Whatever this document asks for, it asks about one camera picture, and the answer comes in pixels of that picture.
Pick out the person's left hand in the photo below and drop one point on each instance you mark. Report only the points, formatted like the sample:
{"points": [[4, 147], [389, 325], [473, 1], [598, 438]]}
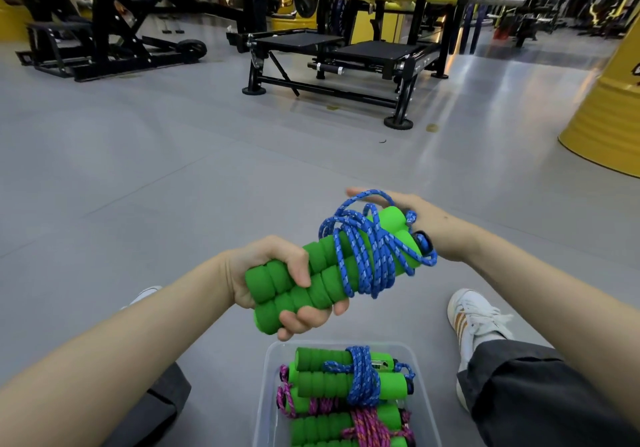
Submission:
{"points": [[255, 257]]}

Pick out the person's right hand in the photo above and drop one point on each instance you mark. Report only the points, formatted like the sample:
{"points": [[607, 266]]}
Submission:
{"points": [[445, 232]]}

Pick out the clear plastic box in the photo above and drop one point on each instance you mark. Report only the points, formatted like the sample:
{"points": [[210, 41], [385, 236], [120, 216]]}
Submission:
{"points": [[425, 411]]}

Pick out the person's right forearm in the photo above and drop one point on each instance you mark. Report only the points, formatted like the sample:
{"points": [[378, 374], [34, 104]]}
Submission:
{"points": [[560, 307]]}

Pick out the person's left forearm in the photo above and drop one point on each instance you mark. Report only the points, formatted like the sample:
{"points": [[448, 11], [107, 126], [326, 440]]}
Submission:
{"points": [[110, 357]]}

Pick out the person's right white sneaker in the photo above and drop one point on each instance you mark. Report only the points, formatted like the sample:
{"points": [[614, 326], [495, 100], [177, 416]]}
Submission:
{"points": [[475, 317]]}

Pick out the person's white sneaker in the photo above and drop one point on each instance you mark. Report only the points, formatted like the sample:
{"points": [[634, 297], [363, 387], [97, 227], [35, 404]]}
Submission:
{"points": [[145, 293], [475, 317]]}

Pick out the person's left white sneaker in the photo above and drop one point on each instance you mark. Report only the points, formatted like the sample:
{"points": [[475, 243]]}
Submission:
{"points": [[145, 293]]}

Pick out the person's left leg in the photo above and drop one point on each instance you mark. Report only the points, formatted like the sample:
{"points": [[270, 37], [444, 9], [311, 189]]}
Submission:
{"points": [[155, 406]]}

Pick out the person's leg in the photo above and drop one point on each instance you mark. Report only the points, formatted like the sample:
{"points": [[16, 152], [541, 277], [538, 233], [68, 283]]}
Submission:
{"points": [[155, 406], [535, 396]]}

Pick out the person's right leg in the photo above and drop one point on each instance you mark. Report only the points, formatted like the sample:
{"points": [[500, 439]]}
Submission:
{"points": [[535, 396]]}

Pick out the large yellow barrel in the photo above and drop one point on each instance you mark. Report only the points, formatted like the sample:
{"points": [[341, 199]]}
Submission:
{"points": [[602, 127]]}

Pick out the black squat rack platform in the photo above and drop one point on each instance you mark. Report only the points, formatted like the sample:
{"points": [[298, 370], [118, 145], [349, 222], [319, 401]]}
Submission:
{"points": [[375, 52]]}

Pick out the red object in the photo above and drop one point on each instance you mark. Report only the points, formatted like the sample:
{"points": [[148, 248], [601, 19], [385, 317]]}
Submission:
{"points": [[501, 33]]}

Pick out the small black push-up bar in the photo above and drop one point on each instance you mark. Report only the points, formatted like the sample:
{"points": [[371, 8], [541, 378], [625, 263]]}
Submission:
{"points": [[178, 25], [165, 25]]}

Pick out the black wheeled gym machine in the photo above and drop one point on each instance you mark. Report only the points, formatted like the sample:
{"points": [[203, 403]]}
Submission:
{"points": [[100, 54]]}

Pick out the black yellow gym machine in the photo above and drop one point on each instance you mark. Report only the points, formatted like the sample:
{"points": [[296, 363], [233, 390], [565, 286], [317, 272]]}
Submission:
{"points": [[602, 12]]}

